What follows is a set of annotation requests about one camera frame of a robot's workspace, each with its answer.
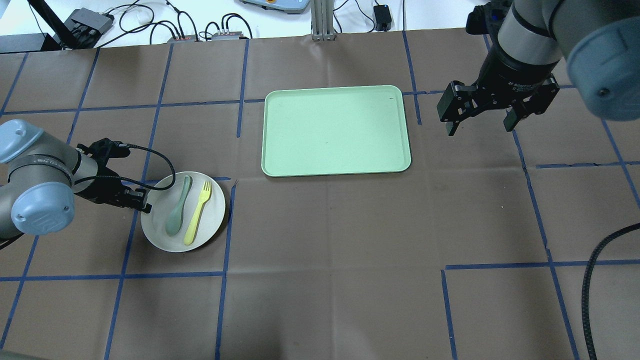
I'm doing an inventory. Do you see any grey hub with cables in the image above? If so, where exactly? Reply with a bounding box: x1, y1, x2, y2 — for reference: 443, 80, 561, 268
166, 34, 200, 44

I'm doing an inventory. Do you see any black power adapter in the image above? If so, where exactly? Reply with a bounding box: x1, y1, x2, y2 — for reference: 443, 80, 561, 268
373, 4, 393, 32

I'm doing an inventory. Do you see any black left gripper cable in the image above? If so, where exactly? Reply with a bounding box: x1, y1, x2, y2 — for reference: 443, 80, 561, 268
74, 144, 177, 191

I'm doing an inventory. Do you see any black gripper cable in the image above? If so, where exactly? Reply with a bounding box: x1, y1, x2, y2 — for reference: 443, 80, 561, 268
74, 144, 177, 191
581, 222, 640, 360

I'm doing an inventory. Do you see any aluminium frame post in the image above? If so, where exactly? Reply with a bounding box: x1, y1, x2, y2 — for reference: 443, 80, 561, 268
310, 0, 336, 42

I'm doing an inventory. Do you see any teal plastic spoon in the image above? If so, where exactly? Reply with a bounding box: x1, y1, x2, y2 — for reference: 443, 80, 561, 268
164, 175, 194, 237

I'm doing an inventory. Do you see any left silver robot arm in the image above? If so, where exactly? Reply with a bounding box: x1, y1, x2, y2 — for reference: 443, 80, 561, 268
0, 119, 153, 248

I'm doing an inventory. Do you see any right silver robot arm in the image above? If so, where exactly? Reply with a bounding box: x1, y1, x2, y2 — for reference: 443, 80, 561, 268
436, 0, 640, 136

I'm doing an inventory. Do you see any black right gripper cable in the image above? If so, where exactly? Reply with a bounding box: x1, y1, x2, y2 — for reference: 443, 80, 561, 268
581, 222, 640, 360

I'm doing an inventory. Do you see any white round plate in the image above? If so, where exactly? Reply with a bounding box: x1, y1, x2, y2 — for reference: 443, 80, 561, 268
141, 171, 226, 253

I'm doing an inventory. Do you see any yellow plastic fork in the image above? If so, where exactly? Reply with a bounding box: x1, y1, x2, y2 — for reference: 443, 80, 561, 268
183, 181, 213, 246

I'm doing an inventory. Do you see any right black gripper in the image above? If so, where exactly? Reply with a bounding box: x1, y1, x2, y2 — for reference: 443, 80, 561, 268
436, 74, 560, 137

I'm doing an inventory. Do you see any black box device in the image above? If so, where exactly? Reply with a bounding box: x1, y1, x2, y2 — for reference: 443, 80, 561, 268
64, 7, 115, 35

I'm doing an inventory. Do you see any light green plastic tray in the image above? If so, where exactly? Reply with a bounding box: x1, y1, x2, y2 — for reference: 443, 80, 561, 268
261, 85, 412, 178

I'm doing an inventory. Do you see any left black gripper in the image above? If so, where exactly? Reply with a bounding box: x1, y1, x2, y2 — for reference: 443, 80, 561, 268
75, 137, 153, 214

